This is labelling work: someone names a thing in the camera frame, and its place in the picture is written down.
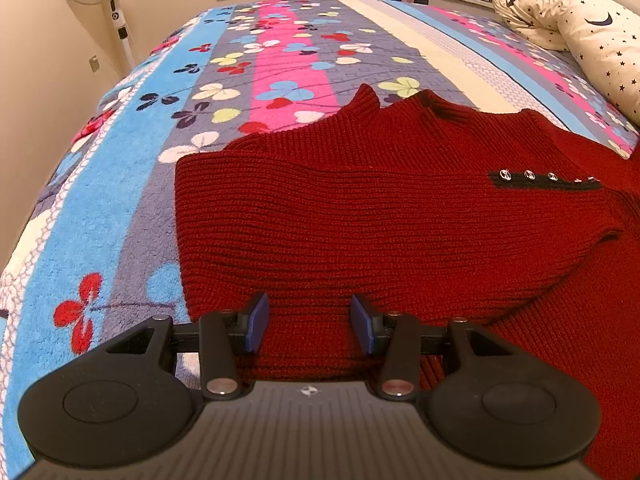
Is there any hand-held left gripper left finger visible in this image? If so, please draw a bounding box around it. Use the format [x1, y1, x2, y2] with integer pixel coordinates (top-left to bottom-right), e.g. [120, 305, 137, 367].
[103, 292, 271, 402]

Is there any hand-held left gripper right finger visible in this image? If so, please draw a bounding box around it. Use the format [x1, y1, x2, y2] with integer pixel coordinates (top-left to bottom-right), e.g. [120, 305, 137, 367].
[350, 294, 517, 399]

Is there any star patterned pillow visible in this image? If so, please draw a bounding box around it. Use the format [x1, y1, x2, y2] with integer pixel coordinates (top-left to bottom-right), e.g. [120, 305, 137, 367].
[491, 0, 640, 127]

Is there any floral striped blanket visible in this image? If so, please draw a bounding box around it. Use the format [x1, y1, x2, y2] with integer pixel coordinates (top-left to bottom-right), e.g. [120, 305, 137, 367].
[0, 0, 640, 480]

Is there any red knit sweater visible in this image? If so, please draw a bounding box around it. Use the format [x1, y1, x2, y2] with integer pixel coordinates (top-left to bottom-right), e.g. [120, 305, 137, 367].
[174, 83, 640, 480]

